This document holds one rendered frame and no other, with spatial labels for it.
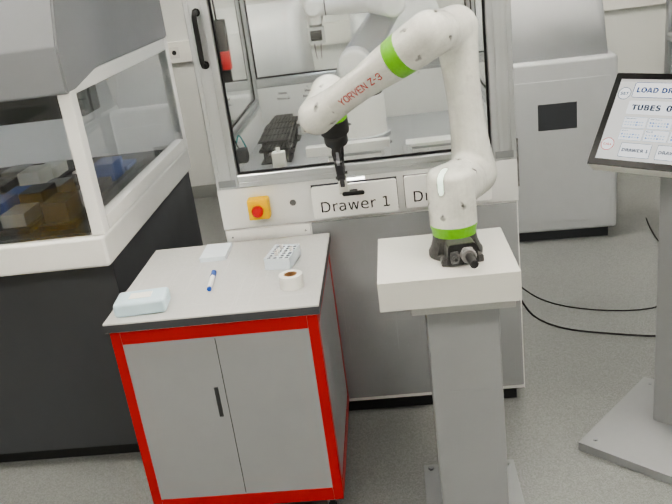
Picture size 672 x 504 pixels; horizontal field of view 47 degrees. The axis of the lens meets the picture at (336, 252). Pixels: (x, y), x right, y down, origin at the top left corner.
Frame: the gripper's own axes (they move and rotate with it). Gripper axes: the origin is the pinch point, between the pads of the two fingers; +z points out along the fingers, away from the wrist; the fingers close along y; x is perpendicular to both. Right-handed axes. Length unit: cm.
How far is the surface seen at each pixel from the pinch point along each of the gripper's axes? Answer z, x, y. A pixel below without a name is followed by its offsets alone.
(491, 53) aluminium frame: -32, 51, -18
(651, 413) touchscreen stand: 80, 98, 44
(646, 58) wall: 135, 203, -295
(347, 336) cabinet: 58, -6, 15
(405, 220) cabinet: 17.9, 19.5, 0.4
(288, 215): 12.1, -20.6, -1.8
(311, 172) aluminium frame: -1.5, -10.5, -6.5
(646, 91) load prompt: -23, 95, 1
